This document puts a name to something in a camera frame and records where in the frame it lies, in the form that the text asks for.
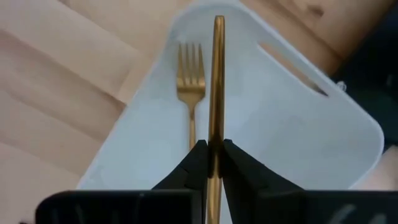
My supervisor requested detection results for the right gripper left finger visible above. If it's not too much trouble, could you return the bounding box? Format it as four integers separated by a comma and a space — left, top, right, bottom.
34, 139, 208, 224

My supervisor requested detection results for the white plastic bin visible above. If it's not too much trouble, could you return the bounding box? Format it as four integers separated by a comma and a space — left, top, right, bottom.
76, 0, 386, 191

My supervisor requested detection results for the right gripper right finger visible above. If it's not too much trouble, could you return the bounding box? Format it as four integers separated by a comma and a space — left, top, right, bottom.
222, 139, 398, 224

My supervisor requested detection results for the gold metal fork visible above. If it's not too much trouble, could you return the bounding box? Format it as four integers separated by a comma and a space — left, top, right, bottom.
176, 42, 206, 150
205, 14, 226, 224

